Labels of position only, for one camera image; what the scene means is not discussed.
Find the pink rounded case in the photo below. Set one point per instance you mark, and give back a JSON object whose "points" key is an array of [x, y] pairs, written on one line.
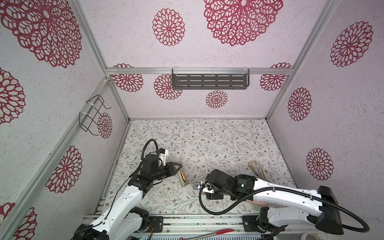
{"points": [[261, 204]]}

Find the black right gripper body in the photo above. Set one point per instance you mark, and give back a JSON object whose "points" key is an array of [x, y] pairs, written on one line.
{"points": [[216, 195]]}

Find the white universal AC remote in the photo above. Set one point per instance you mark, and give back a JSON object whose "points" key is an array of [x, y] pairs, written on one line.
{"points": [[178, 175]]}

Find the grey slotted wall shelf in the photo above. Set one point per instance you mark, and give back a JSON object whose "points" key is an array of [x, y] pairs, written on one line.
{"points": [[210, 81]]}

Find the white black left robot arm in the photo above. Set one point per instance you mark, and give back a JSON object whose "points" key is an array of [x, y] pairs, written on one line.
{"points": [[124, 217]]}

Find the orange AA battery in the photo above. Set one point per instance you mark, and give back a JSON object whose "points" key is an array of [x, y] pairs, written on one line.
{"points": [[183, 180]]}

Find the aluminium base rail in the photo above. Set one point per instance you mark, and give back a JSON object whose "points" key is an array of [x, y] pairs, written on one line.
{"points": [[173, 227]]}

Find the black wire wall rack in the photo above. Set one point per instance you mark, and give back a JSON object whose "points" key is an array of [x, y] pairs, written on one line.
{"points": [[96, 121]]}

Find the red handled tongs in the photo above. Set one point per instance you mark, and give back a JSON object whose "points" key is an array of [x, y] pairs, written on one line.
{"points": [[221, 232]]}

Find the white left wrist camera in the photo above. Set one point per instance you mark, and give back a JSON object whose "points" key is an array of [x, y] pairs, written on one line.
{"points": [[163, 154]]}

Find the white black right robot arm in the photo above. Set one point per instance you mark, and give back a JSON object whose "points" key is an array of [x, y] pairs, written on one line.
{"points": [[301, 207]]}

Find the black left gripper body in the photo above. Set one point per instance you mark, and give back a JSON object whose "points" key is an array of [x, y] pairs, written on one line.
{"points": [[169, 169]]}

